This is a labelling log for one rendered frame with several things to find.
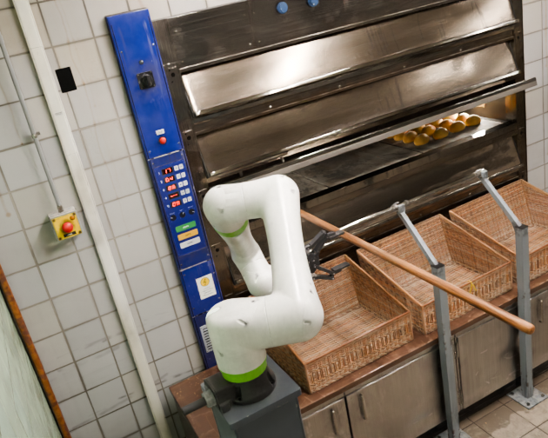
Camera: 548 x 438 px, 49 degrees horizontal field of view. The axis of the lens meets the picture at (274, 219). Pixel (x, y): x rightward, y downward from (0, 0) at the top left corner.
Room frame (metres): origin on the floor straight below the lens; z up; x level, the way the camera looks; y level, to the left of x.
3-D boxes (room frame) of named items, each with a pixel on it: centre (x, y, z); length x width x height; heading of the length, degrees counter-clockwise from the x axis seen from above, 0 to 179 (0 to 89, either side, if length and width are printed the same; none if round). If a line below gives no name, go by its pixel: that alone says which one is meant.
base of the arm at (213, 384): (1.28, 0.21, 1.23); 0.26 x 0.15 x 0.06; 114
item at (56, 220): (2.16, 0.78, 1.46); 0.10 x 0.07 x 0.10; 113
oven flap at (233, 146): (2.78, -0.58, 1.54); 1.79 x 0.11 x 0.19; 113
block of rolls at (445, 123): (3.42, -0.95, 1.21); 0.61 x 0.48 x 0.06; 23
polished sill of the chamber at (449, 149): (2.81, -0.57, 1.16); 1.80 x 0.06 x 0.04; 113
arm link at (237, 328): (1.31, 0.14, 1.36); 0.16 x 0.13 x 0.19; 87
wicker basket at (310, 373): (2.31, -0.15, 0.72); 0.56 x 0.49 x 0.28; 114
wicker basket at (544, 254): (2.78, -1.26, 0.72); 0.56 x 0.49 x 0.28; 114
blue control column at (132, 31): (3.23, 0.75, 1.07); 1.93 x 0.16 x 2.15; 23
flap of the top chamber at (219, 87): (2.78, -0.58, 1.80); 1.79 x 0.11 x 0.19; 113
